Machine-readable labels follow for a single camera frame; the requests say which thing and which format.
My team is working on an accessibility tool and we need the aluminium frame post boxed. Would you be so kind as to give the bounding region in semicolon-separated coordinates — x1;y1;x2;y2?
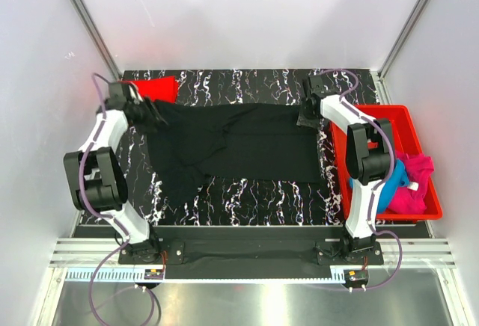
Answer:
377;0;450;80
70;0;123;77

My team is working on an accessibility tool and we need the white slotted cable duct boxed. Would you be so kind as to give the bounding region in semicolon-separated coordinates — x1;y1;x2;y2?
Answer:
66;267;345;285

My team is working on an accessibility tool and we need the aluminium frame post left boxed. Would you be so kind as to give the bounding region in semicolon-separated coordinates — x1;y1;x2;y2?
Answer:
70;0;123;77

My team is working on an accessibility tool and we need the pink t shirt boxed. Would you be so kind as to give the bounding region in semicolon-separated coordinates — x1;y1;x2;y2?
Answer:
388;151;434;215

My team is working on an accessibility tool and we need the blue t shirt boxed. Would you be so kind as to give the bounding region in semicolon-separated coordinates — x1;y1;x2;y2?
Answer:
348;159;411;214

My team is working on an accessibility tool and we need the black t shirt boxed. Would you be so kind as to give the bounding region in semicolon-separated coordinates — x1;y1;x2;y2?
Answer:
147;101;321;207

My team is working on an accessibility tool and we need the folded red t shirt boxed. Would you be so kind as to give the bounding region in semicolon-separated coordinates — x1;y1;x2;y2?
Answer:
125;76;179;103

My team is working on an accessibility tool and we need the aluminium front rail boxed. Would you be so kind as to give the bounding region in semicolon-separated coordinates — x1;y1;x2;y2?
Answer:
49;238;455;268

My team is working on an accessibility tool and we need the aluminium frame post right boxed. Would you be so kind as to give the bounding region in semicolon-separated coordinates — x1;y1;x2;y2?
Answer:
377;0;450;80

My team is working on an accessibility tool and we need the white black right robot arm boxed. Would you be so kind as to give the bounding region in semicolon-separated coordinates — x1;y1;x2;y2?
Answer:
297;75;395;264

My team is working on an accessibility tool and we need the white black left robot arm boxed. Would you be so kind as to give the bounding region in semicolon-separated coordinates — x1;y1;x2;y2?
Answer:
63;81;166;263

